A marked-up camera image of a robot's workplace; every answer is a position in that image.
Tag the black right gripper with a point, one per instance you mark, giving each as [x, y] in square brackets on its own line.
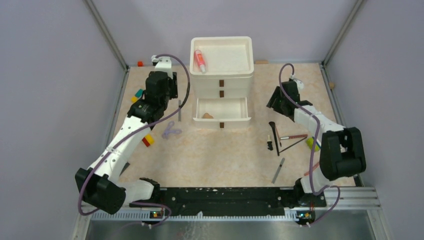
[273, 103]

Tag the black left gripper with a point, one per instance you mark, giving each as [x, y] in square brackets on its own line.
[173, 83]

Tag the pink spray bottle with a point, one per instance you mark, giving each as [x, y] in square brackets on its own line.
[199, 59]

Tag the tan makeup sponge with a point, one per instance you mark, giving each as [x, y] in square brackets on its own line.
[207, 116]

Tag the white drawer organizer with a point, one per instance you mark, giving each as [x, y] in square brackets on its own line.
[224, 89]

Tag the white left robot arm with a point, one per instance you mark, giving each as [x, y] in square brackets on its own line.
[98, 185]

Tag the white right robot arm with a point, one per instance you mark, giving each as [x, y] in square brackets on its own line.
[341, 148]

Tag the black makeup brush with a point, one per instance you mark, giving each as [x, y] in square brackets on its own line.
[275, 137]

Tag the teal toy block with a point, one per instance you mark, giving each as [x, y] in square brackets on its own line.
[139, 93]

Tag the thin brown brush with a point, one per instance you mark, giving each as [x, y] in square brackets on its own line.
[278, 137]

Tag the wooden block behind table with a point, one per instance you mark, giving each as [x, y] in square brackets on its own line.
[261, 62]

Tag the thin black eyeliner brush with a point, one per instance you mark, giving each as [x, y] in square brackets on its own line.
[292, 145]

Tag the red yellow toy block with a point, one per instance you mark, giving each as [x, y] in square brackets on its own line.
[148, 140]

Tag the coral pink pencil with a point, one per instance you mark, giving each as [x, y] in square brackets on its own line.
[316, 165]

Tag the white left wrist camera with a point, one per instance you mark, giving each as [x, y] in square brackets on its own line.
[162, 64]

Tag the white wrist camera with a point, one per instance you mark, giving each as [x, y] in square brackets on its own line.
[162, 64]
[300, 85]

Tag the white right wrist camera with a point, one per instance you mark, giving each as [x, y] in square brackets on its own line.
[300, 85]

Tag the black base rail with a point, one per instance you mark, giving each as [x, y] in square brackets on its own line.
[234, 201]

